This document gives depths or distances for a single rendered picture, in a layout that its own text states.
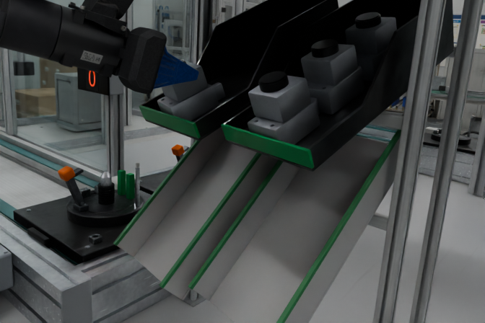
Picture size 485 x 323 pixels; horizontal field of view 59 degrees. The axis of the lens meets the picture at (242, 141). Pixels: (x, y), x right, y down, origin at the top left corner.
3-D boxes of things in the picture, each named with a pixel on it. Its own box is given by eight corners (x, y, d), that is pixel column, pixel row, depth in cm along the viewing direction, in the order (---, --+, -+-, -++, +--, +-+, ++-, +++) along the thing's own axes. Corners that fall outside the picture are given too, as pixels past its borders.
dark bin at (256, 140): (312, 172, 40) (296, 103, 36) (226, 142, 49) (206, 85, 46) (454, 51, 53) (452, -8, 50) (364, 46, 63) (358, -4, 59)
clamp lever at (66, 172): (79, 208, 75) (62, 174, 71) (73, 205, 76) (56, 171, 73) (95, 197, 77) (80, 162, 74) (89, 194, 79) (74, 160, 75)
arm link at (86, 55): (66, 75, 37) (84, 4, 36) (32, 51, 51) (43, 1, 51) (153, 96, 42) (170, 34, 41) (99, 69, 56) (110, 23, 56)
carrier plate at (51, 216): (83, 267, 65) (82, 255, 65) (13, 220, 80) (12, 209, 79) (195, 223, 83) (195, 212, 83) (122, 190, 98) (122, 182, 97)
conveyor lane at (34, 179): (85, 319, 67) (84, 262, 65) (-80, 184, 118) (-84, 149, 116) (210, 256, 89) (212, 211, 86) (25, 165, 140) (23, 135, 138)
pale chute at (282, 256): (284, 364, 43) (264, 350, 40) (208, 301, 53) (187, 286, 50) (413, 151, 51) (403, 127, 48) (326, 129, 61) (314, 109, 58)
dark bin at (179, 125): (199, 141, 49) (177, 83, 45) (145, 121, 59) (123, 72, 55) (344, 45, 63) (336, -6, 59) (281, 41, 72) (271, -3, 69)
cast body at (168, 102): (178, 128, 53) (157, 77, 49) (164, 120, 56) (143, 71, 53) (232, 99, 56) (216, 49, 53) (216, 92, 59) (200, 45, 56)
